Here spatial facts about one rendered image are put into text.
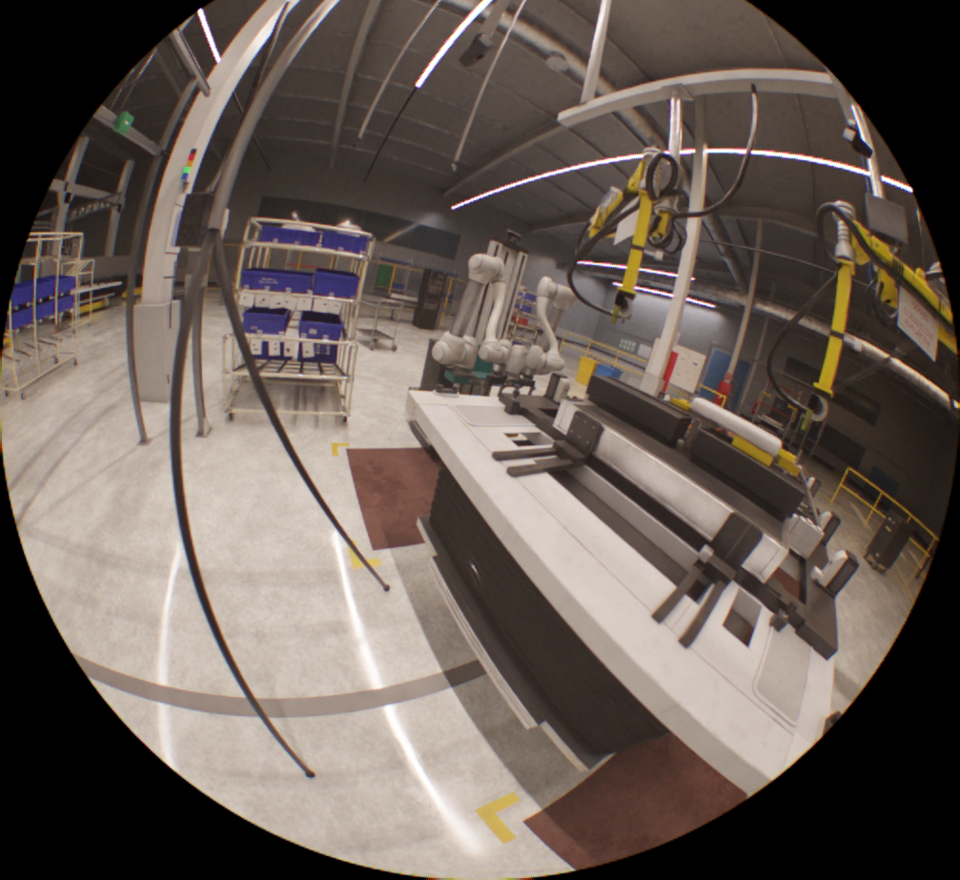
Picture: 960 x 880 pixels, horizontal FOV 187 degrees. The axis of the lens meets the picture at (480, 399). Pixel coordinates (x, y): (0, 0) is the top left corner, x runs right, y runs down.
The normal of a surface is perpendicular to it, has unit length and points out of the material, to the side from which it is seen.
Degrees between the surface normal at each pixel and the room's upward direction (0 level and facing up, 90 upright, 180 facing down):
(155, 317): 90
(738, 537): 90
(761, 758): 0
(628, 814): 0
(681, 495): 90
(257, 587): 0
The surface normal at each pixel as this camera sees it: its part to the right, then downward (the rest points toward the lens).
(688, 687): 0.25, -0.92
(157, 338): 0.47, 0.40
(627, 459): -0.85, -0.05
